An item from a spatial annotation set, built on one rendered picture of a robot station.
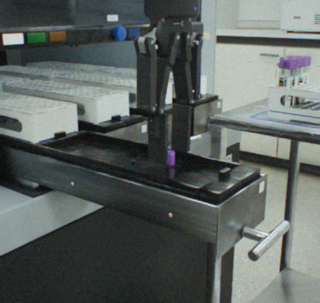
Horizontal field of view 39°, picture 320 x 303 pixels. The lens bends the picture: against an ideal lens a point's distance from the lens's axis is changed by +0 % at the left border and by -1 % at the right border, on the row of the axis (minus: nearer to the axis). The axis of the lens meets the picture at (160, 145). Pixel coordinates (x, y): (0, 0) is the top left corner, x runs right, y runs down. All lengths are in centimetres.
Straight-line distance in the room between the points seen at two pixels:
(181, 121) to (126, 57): 71
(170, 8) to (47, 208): 38
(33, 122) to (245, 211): 36
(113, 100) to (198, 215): 41
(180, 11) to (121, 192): 25
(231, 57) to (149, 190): 262
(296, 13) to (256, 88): 54
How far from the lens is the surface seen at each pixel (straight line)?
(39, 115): 75
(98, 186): 64
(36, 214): 75
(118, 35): 91
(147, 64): 58
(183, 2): 60
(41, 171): 72
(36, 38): 78
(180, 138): 68
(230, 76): 317
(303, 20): 295
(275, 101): 90
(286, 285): 137
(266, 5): 373
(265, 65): 304
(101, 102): 86
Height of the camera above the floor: 102
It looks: 16 degrees down
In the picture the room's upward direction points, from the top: straight up
